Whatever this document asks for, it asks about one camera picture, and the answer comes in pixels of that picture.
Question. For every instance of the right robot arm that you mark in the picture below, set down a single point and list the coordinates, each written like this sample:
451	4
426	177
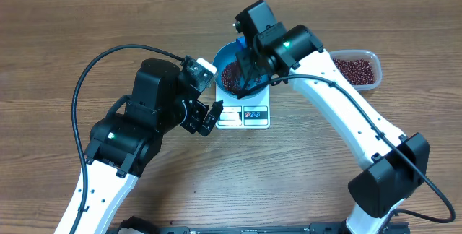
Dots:
393	164

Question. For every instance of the red beans in container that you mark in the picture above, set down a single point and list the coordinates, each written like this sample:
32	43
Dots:
356	72

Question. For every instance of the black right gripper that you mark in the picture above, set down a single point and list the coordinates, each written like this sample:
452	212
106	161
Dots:
252	71

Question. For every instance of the white digital kitchen scale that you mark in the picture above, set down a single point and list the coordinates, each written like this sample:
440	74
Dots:
251	112

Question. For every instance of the clear plastic bean container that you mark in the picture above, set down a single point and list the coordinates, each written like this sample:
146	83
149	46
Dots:
366	55

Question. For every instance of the red beans in bowl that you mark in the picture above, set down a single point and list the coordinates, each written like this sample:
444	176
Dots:
232	78

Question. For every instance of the blue metal bowl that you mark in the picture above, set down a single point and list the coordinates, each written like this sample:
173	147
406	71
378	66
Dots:
223	57

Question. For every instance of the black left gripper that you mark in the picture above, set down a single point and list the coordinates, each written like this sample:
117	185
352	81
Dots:
193	123

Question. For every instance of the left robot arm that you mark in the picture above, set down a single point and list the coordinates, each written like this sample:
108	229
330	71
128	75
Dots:
164	95

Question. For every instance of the blue plastic scoop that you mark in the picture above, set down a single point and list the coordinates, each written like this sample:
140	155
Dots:
241	43

